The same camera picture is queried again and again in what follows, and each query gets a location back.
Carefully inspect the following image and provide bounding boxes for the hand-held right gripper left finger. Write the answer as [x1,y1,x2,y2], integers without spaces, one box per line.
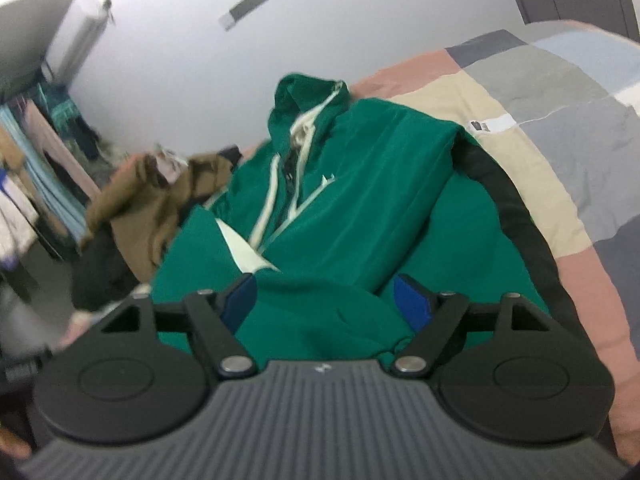
[90,272,258,378]

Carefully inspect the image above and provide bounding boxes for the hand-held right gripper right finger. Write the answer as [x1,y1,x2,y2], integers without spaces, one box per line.
[390,274,558,378]

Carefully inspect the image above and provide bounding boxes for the green hoodie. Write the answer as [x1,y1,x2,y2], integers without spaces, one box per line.
[150,74,556,366]

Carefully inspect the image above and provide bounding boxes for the dark cloth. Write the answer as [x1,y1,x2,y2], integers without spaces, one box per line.
[70,232,151,313]

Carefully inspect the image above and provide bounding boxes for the white puffer jacket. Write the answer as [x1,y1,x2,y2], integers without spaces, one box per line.
[0,170,38,261]

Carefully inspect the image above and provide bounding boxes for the brown jacket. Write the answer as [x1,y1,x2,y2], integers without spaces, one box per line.
[85,152,236,281]

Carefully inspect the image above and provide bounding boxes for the black garment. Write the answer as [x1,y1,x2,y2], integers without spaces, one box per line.
[457,132,578,326]

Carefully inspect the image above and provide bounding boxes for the tan coat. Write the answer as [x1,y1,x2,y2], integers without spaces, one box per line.
[0,125,26,186]

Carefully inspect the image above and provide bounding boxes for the beige pink pants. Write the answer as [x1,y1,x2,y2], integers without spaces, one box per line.
[22,100,101,201]

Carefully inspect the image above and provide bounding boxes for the dark hanging garment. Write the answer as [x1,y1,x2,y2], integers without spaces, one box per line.
[70,120,108,161]

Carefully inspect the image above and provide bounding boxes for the teal garment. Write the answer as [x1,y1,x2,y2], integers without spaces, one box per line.
[37,82,81,131]

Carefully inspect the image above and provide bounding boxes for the patchwork blanket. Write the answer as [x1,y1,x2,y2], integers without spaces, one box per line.
[235,20,640,461]

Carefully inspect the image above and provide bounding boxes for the white air conditioner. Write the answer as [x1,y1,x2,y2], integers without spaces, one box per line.
[45,0,116,83]

